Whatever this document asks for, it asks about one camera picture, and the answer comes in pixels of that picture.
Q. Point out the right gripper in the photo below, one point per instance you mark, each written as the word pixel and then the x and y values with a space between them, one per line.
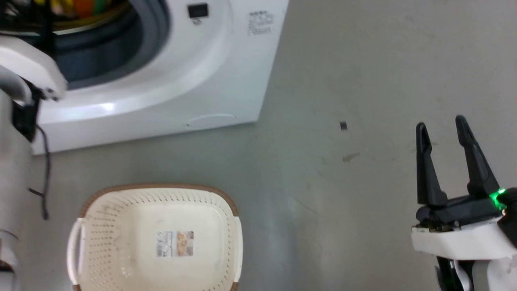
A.
pixel 464 238

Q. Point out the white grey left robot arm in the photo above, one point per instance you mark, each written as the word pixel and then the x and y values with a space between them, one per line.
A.
pixel 16 169

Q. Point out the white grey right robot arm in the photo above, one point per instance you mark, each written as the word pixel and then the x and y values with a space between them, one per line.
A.
pixel 484 275

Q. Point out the white front-load washing machine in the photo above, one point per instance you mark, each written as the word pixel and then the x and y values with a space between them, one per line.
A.
pixel 169 81

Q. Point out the cream perforated laundry basket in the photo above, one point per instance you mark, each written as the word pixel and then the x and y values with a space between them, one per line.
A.
pixel 121 226

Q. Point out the paper product label sticker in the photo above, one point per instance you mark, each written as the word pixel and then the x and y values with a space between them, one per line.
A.
pixel 175 243

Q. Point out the grey rubber door gasket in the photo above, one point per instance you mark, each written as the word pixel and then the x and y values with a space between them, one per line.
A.
pixel 155 24

